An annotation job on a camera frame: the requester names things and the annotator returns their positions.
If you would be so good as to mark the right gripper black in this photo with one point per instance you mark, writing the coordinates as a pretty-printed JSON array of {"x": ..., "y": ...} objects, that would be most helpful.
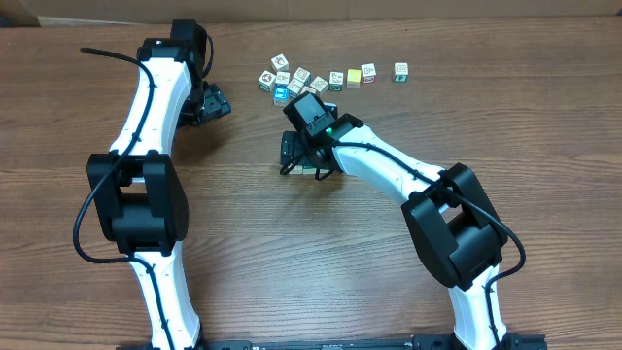
[{"x": 296, "y": 152}]

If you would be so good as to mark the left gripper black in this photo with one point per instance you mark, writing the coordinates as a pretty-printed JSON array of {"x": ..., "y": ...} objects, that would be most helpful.
[{"x": 216, "y": 102}]

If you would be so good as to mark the white block green side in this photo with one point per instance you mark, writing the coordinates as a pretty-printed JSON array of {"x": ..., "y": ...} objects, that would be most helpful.
[{"x": 308, "y": 170}]

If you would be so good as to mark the yellow block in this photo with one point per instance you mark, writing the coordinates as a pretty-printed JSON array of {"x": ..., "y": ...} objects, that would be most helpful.
[{"x": 353, "y": 79}]

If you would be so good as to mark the white block butterfly picture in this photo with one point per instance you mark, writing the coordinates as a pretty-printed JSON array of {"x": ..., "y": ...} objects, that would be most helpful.
[{"x": 296, "y": 170}]

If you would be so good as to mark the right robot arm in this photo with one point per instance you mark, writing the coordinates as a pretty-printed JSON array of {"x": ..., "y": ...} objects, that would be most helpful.
[{"x": 456, "y": 232}]

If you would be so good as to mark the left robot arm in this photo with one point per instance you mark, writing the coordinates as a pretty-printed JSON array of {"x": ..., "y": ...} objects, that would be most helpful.
[{"x": 135, "y": 189}]

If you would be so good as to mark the white block tilted centre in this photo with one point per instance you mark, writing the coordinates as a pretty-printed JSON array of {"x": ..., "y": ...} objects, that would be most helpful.
[{"x": 308, "y": 89}]

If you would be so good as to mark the white block teal side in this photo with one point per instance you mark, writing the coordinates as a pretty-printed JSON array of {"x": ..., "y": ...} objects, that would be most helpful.
[{"x": 294, "y": 88}]

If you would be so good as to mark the block red circle green side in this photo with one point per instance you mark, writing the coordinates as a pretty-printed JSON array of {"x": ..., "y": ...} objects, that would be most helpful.
[{"x": 267, "y": 81}]

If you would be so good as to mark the white block green grid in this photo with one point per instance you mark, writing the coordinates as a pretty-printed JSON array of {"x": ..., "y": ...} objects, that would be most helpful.
[{"x": 303, "y": 76}]

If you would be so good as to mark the white block green letters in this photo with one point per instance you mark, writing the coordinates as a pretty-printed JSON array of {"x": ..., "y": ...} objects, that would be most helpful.
[{"x": 335, "y": 82}]

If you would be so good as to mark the white block behind blue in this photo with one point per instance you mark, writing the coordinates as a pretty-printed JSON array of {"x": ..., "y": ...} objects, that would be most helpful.
[{"x": 282, "y": 79}]

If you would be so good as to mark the block with red picture top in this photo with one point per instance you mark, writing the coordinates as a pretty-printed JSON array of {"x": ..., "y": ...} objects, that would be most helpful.
[{"x": 279, "y": 63}]

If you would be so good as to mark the white block red bottom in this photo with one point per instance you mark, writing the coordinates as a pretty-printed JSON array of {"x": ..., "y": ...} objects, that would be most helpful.
[{"x": 369, "y": 74}]

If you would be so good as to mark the white block teal far right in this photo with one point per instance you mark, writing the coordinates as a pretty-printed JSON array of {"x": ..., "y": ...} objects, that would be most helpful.
[{"x": 401, "y": 72}]

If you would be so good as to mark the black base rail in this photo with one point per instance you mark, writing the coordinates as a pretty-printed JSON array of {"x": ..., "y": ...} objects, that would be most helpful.
[{"x": 513, "y": 341}]

